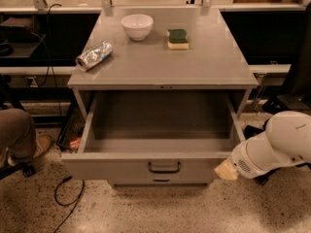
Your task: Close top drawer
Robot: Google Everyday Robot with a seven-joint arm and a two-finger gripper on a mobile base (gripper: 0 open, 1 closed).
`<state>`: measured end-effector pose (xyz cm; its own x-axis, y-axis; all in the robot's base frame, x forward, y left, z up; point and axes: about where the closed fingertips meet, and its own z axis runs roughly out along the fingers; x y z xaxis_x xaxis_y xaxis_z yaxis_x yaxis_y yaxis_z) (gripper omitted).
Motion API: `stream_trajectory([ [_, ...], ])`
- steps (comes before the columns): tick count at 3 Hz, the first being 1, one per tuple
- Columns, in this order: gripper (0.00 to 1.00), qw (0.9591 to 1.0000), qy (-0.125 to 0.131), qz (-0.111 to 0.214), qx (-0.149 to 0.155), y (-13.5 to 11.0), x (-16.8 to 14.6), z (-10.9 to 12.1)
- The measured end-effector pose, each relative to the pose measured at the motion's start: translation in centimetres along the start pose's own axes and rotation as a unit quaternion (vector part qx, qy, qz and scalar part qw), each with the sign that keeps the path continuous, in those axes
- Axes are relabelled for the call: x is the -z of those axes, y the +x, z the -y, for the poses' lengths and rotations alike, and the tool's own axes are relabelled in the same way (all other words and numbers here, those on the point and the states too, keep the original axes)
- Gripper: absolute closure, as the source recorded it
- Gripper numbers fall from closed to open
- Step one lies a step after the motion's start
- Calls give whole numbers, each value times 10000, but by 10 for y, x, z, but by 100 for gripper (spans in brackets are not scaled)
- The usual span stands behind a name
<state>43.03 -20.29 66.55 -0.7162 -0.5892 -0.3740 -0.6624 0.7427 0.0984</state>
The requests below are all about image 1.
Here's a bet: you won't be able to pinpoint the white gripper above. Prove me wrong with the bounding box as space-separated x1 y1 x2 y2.
214 139 276 181

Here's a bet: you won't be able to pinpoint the grey top drawer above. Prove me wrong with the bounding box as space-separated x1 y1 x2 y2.
62 90 244 181

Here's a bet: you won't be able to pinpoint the grey drawer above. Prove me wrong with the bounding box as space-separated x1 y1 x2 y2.
108 179 212 187
62 90 244 181

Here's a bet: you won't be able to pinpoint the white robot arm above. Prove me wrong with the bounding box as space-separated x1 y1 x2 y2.
215 111 311 181

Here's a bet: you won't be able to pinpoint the lower grey drawer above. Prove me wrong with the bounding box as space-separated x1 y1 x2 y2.
108 179 212 187

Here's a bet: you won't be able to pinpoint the grey metal drawer cabinet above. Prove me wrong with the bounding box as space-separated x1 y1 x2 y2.
68 7 258 113

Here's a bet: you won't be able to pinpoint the black office chair base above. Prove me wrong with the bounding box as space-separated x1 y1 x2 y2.
242 95 311 185

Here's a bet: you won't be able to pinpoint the green yellow sponge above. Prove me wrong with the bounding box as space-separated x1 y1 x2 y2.
167 29 189 50

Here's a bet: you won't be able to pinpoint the white ceramic bowl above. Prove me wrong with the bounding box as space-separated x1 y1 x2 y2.
121 14 154 41

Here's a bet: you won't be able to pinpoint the crushed silver can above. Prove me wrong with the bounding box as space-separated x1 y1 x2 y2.
76 41 113 72

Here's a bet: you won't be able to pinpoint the tan shoe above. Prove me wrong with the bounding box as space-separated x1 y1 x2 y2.
8 134 52 166

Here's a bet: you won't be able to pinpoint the black rolling chair base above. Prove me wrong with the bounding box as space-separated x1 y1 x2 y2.
0 162 36 180

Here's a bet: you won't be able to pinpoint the person's leg tan trousers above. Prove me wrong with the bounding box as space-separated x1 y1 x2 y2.
0 109 37 163

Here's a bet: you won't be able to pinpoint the black drawer handle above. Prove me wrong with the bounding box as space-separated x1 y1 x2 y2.
148 162 181 174

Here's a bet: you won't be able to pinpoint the black floor cable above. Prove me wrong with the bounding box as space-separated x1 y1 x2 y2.
52 176 86 233

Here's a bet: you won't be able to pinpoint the black wire basket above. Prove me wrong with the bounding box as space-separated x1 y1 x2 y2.
56 103 85 150

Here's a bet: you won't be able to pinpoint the black hanging cable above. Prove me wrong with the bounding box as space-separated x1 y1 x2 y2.
32 3 64 118

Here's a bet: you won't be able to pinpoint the wall power outlet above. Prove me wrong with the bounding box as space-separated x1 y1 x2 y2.
27 77 38 87

